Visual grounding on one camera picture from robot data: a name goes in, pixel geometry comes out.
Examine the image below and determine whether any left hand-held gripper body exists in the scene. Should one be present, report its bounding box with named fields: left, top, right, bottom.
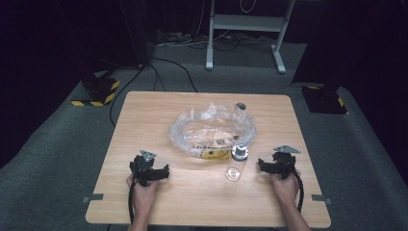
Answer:
left=129, top=149, right=162, bottom=188

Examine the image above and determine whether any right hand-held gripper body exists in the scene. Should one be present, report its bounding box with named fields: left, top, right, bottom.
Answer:
left=270, top=144, right=302, bottom=180

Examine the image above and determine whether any clear bottle with silver cap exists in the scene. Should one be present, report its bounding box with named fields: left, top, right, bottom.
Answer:
left=224, top=144, right=250, bottom=183

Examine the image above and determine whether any clear plastic bag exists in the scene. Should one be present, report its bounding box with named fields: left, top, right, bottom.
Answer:
left=168, top=102, right=257, bottom=161

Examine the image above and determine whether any person's left hand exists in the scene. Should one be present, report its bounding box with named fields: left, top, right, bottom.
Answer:
left=125, top=173, right=159, bottom=212

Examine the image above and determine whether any person's right hand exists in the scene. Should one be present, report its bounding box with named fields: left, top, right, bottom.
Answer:
left=271, top=170, right=301, bottom=206

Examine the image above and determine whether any grey table edge clip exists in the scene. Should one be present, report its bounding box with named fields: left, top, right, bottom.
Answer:
left=82, top=192, right=105, bottom=205
left=311, top=193, right=333, bottom=206

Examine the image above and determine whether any black yellow striped stand base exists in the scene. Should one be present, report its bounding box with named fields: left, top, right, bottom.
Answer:
left=300, top=83, right=349, bottom=116
left=70, top=70, right=121, bottom=108

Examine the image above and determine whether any white metal stand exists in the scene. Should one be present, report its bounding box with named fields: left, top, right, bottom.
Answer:
left=205, top=0, right=296, bottom=75

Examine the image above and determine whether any dark curtain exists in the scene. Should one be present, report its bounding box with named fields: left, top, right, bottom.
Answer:
left=0, top=0, right=152, bottom=169
left=291, top=0, right=408, bottom=187

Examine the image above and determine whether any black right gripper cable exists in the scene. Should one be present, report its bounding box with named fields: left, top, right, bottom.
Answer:
left=292, top=170, right=305, bottom=214

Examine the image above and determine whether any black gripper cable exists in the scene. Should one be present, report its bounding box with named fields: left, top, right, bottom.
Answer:
left=292, top=170, right=305, bottom=214
left=127, top=178, right=140, bottom=225

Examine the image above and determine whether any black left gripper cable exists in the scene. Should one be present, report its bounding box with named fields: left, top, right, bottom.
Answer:
left=127, top=178, right=140, bottom=225

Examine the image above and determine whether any long black floor cable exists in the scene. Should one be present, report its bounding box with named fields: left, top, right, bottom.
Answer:
left=109, top=64, right=146, bottom=128

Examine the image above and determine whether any power strip with cables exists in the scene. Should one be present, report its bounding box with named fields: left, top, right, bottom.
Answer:
left=153, top=29, right=210, bottom=49

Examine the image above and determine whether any white hanging cable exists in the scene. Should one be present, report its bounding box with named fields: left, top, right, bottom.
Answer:
left=239, top=0, right=258, bottom=14

